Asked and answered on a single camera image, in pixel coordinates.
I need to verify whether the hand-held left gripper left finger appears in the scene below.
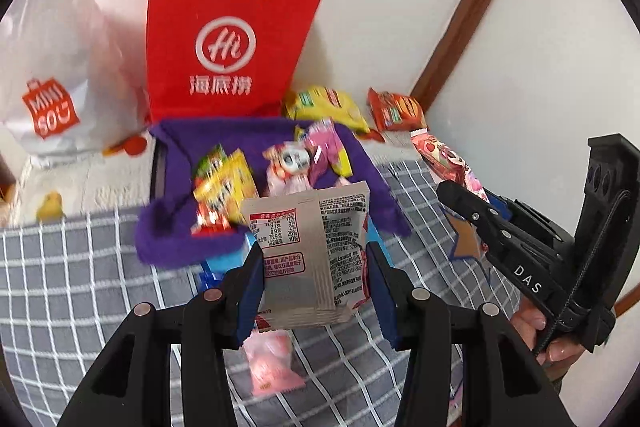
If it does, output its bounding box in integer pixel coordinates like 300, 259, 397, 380
56, 241, 265, 427

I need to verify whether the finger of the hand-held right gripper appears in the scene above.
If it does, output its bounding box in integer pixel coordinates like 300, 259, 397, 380
482, 189, 531, 224
436, 181, 501, 240

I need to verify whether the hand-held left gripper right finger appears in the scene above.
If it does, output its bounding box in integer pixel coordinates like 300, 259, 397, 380
365, 241, 563, 427

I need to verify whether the white red snack packet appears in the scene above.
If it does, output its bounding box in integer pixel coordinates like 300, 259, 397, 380
240, 181, 372, 333

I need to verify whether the purple felt storage box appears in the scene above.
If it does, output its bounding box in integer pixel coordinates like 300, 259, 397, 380
134, 117, 413, 269

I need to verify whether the pink snack packet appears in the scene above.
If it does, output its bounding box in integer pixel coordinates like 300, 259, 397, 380
305, 119, 341, 185

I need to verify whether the person's right hand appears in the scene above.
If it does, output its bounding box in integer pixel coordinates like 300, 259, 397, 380
510, 294, 586, 365

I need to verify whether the blue packet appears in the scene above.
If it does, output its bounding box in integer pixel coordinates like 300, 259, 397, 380
199, 214, 396, 295

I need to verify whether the pink strawberry-print long packet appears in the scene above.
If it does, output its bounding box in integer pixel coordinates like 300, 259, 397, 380
410, 129, 491, 208

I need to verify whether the pink candy packet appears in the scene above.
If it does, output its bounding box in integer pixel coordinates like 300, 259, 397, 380
242, 329, 306, 397

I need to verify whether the orange snack packet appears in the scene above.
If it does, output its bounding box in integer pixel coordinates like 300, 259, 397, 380
367, 87, 428, 132

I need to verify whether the yellow slim snack packet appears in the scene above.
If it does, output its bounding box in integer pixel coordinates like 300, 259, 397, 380
332, 134, 353, 178

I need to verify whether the white panda-print snack packet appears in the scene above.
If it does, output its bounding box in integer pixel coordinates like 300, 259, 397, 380
262, 142, 313, 198

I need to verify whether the yellow snack bag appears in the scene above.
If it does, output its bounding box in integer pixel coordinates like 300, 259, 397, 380
282, 86, 372, 135

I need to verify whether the grey checkered blanket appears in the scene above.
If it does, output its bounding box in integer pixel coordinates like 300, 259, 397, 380
0, 157, 551, 427

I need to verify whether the white fruit-print blanket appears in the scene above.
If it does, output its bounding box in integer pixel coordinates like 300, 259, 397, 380
10, 127, 431, 228

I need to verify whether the red paper bag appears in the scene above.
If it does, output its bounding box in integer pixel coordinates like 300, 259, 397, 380
145, 0, 328, 125

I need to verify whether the white plastic shopping bag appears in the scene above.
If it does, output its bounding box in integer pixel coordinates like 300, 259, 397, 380
0, 0, 151, 170

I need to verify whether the brown wooden frame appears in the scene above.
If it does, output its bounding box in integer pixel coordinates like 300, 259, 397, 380
411, 0, 533, 110

